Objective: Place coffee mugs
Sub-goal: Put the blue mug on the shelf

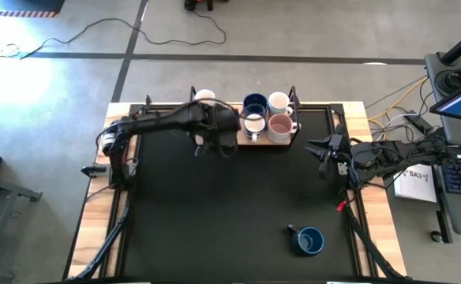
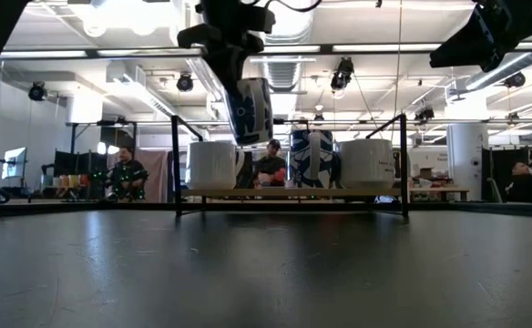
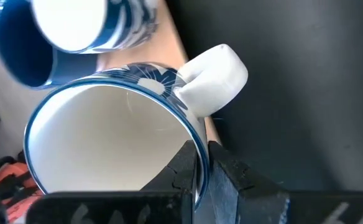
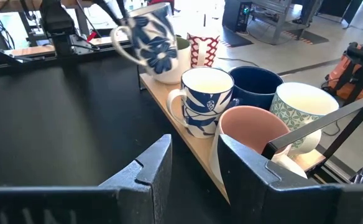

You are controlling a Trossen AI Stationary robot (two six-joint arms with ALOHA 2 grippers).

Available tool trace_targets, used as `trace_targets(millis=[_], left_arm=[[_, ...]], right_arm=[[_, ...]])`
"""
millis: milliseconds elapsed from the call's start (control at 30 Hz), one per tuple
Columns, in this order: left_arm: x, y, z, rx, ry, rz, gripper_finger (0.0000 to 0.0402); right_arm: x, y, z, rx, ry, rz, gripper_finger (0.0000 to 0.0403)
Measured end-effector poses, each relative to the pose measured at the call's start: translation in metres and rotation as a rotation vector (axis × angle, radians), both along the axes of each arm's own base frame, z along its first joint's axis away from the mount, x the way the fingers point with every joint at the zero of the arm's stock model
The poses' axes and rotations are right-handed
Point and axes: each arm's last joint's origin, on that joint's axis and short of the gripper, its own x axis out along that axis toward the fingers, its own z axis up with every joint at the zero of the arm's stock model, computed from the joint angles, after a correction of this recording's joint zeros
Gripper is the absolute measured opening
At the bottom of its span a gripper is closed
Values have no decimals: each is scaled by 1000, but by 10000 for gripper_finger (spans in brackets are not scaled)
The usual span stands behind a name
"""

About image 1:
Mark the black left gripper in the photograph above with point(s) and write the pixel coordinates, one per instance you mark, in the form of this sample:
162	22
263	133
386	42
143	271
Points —
222	126

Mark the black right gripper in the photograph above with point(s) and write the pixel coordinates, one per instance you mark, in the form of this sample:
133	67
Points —
335	148

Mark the white mug pink interior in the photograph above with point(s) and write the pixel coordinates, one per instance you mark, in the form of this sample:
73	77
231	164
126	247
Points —
279	128

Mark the cream white mug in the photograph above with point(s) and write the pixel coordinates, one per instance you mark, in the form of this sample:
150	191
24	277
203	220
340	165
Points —
205	94

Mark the white mug blue floral print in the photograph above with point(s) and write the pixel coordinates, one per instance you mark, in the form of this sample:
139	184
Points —
254	124

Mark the glossy cobalt blue mug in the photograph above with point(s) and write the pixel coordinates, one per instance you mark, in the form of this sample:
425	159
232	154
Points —
255	102

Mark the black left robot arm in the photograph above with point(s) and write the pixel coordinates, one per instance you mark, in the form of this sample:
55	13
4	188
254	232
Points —
155	122

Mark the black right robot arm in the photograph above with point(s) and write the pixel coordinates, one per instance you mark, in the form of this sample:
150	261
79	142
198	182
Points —
388	154

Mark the red tag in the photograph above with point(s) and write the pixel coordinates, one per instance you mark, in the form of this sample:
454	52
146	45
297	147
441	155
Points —
341	206

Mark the black table mat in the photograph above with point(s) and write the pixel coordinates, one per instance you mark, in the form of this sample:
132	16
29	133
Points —
214	221

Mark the navy blue mug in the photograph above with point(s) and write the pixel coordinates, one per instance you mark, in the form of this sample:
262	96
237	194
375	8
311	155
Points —
309	241

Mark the white booklet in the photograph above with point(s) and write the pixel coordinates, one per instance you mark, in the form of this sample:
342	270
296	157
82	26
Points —
412	189

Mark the black power strip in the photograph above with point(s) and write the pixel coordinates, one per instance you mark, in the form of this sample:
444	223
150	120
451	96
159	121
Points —
418	123

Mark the black caster wheel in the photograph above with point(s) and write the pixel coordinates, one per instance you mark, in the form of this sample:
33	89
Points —
435	236

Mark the black floor device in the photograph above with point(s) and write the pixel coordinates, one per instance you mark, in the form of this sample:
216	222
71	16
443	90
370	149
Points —
199	4

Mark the dark mat striped edge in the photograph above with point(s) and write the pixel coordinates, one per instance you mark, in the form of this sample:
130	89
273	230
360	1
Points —
17	6

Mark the silver bracket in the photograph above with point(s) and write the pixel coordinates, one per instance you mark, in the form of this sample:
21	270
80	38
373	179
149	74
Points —
343	169

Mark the wooden shelf black metal frame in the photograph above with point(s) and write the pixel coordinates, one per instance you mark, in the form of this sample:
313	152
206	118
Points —
240	139

